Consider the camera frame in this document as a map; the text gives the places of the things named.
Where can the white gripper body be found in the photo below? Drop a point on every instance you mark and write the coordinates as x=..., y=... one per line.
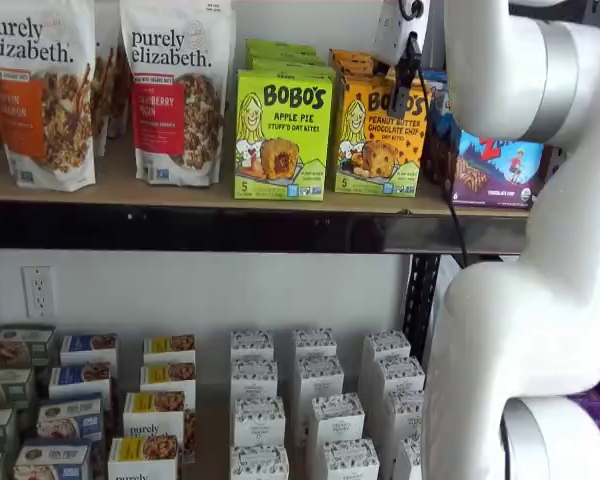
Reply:
x=402, y=30

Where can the black metal shelf frame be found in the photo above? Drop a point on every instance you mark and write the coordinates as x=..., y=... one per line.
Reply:
x=230, y=227

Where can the white box blue label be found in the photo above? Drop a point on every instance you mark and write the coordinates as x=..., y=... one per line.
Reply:
x=87, y=345
x=70, y=417
x=52, y=462
x=80, y=377

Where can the brown wooden shelf board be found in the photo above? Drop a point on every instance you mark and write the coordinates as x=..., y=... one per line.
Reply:
x=110, y=190

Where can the blue purple Zbar box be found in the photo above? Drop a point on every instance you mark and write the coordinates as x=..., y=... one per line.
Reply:
x=485, y=175

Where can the purely elizabeth bag orange label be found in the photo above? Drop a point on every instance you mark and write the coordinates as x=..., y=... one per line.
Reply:
x=40, y=125

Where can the orange Bobo's peanut butter box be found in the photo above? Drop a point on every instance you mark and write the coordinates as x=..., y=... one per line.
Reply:
x=350, y=54
x=380, y=150
x=352, y=70

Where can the purely elizabeth bag red label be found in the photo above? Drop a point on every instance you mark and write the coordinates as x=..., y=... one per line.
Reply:
x=175, y=125

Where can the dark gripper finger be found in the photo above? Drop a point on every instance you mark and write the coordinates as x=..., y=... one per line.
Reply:
x=410, y=85

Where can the purely elizabeth box yellow label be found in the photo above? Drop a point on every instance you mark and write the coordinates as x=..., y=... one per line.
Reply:
x=169, y=345
x=142, y=457
x=167, y=375
x=152, y=415

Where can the white granola bag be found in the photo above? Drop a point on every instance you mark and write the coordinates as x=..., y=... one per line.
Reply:
x=111, y=85

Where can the green Bobo's apple pie box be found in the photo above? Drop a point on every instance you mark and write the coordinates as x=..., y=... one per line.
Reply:
x=280, y=45
x=285, y=55
x=280, y=150
x=290, y=66

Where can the white wall power outlet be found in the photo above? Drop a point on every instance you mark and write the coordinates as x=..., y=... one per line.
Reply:
x=38, y=292

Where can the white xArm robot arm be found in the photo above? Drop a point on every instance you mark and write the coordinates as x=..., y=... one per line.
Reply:
x=530, y=310

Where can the white patterned pantry box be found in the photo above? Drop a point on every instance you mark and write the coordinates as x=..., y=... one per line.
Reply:
x=320, y=375
x=409, y=460
x=335, y=417
x=399, y=372
x=259, y=465
x=405, y=415
x=254, y=377
x=257, y=422
x=350, y=462
x=252, y=345
x=314, y=342
x=386, y=345

